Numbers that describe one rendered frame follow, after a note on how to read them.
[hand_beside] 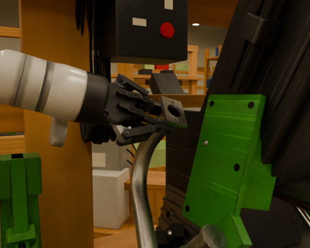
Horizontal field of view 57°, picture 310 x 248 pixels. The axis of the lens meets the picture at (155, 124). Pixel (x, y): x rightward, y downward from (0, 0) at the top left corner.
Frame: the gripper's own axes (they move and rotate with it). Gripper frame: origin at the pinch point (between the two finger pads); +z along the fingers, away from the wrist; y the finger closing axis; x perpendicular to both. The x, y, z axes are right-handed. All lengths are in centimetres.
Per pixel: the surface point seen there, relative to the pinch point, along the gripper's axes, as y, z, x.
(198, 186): -10.1, 6.6, 3.1
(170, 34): 22.5, 4.2, -3.2
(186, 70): 616, 412, 362
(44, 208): -1.3, -10.6, 34.5
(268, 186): -13.0, 13.5, -4.4
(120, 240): -4.3, 11.9, 43.9
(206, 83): 375, 308, 229
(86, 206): -0.4, -1.2, 33.6
